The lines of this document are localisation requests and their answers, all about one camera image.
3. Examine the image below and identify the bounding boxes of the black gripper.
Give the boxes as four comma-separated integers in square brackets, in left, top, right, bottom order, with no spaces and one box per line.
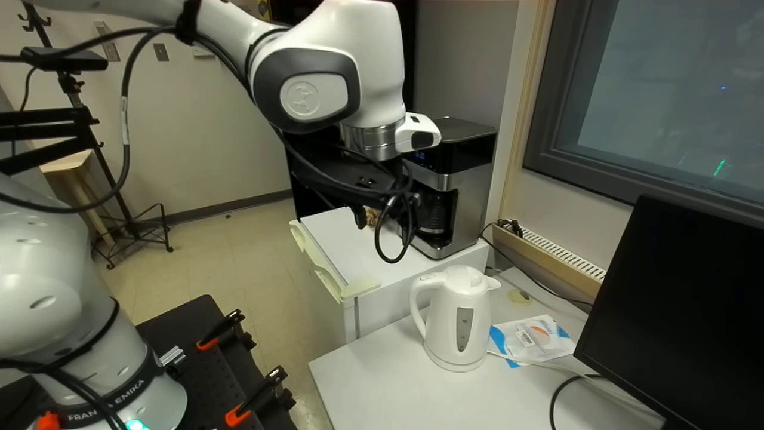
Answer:
[305,151,415,232]

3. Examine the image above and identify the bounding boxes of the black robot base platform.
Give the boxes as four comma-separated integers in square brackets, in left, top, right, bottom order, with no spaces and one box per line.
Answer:
[0,292,300,430]

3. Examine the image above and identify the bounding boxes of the white electric kettle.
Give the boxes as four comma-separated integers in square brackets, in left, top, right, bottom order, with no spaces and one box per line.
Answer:
[409,263,505,374]

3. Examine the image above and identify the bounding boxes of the black and silver coffee maker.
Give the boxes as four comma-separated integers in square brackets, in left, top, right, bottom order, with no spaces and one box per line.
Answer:
[396,114,499,263]

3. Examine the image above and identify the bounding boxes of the orange and black clamp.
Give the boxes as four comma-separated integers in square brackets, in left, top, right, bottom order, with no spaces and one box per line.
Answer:
[193,305,249,356]
[223,362,291,430]

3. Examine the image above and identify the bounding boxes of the blue and white packet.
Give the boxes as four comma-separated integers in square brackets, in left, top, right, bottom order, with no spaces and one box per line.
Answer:
[485,313,578,371]

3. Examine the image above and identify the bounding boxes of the light wooden stand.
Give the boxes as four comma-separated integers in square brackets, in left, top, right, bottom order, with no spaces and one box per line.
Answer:
[38,149,117,251]

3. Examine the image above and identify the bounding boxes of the dark framed window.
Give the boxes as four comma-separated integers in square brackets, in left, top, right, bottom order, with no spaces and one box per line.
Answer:
[520,0,764,232]

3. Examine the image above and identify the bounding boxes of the black computer monitor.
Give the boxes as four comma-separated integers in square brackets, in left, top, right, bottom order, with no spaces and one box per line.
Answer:
[572,194,764,430]

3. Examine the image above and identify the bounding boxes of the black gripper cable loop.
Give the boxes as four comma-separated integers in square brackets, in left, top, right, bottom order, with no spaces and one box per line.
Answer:
[372,178,421,264]

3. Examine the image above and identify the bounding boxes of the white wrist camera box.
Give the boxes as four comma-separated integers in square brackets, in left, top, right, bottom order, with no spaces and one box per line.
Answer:
[395,111,444,152]

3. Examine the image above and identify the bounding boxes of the wooden cased wall heater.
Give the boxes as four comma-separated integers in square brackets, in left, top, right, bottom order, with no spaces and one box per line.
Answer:
[489,220,610,305]

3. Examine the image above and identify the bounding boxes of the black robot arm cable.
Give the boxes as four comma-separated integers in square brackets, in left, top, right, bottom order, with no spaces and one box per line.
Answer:
[0,27,193,215]

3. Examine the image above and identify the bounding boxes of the black monitor cable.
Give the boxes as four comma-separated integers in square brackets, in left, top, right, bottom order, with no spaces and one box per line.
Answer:
[548,371,592,430]

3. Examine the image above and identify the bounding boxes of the black camera tripod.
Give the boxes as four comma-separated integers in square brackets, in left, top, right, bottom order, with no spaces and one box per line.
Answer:
[15,0,178,269]

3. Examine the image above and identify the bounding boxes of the black bar camera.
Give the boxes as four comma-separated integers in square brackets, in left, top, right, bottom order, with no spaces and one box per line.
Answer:
[19,46,112,76]

